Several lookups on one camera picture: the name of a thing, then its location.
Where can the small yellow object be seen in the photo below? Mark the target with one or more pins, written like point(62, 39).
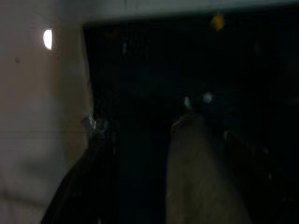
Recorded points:
point(217, 21)

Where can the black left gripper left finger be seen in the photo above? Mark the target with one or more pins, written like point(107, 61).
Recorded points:
point(93, 177)

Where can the large black cabinet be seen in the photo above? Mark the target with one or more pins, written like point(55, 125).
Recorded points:
point(144, 77)

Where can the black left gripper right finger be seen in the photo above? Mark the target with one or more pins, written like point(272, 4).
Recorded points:
point(201, 177)

